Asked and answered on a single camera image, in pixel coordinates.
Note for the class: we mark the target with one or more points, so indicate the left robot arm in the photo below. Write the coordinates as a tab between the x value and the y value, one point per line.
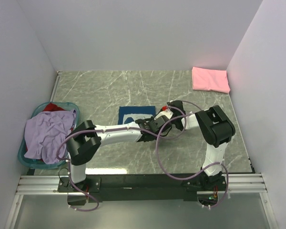
83	147

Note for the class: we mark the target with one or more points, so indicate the folded pink t shirt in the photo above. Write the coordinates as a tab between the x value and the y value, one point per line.
210	80

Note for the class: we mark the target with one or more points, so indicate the blue t shirt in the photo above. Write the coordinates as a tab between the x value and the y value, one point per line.
129	114

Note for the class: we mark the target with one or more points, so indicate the lavender t shirt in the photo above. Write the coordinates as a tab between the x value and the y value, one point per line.
45	132

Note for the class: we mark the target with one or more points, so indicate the black base beam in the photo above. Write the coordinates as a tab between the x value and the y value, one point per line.
127	187

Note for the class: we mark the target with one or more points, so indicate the red t shirt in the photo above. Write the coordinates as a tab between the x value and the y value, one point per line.
53	107

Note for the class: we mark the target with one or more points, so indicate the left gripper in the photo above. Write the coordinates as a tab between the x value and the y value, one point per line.
152	118

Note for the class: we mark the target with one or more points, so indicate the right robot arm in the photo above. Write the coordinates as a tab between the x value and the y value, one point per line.
217	130

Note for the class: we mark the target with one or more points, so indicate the right aluminium rail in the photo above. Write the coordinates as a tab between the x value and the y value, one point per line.
247	206

